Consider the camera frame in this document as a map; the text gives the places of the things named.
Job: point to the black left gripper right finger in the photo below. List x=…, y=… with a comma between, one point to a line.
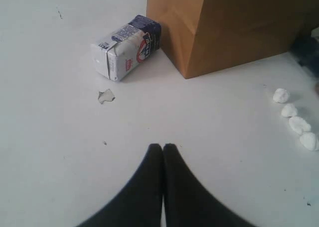
x=186, y=201

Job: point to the white candy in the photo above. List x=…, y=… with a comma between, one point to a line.
x=310, y=141
x=281, y=96
x=289, y=110
x=299, y=125

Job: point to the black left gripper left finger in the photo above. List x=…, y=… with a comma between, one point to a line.
x=139, y=203

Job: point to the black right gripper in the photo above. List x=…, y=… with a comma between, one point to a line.
x=305, y=49

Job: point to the brown paper bag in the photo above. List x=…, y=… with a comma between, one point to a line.
x=204, y=36

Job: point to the blue white milk carton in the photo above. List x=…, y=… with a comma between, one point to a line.
x=118, y=53

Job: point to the white candy bottom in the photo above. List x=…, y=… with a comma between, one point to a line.
x=299, y=125

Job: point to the white candy top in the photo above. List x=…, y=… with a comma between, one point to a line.
x=281, y=96

